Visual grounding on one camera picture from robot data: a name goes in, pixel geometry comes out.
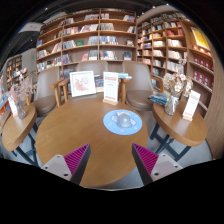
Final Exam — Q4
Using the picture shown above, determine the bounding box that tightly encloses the distant wooden bookshelf unit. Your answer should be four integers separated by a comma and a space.
4, 54, 24, 84

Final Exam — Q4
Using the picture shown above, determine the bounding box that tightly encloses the white framed floral picture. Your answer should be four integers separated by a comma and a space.
69, 70, 98, 98

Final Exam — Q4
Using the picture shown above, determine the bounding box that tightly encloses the teal book stack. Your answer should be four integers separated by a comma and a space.
117, 72, 133, 80

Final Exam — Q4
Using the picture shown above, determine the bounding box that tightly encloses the brown armchair with wooden arms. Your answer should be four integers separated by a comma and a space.
58, 60, 125, 103
32, 66, 65, 118
119, 60, 165, 112

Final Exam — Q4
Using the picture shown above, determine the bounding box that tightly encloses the white sign on wooden stand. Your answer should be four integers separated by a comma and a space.
102, 71, 120, 106

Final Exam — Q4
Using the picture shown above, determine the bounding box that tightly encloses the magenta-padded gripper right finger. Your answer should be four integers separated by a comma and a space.
131, 143, 184, 186

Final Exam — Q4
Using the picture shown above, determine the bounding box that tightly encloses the small white and red sign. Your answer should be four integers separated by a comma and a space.
182, 89, 202, 122

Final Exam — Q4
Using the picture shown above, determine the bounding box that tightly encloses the curved wooden bookshelf unit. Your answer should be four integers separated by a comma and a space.
135, 10, 218, 114

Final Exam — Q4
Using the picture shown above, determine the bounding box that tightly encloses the round blue cartoon mouse pad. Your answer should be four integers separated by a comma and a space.
102, 108, 144, 136

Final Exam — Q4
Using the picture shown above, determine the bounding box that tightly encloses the grey and white computer mouse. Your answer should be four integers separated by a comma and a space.
115, 111, 133, 129

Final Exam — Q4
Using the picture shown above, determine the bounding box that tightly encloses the small white table card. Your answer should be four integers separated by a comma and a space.
7, 95, 19, 118

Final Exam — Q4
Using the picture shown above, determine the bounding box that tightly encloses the glass vase with beige flowers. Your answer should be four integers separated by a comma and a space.
162, 58, 194, 117

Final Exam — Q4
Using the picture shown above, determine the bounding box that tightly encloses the dark blue standing book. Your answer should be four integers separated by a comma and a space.
94, 74, 105, 93

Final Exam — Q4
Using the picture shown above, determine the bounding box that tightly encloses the stack of colourful books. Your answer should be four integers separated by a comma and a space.
147, 91, 171, 107

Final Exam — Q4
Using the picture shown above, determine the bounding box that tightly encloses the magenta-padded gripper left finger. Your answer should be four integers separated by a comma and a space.
40, 143, 92, 186

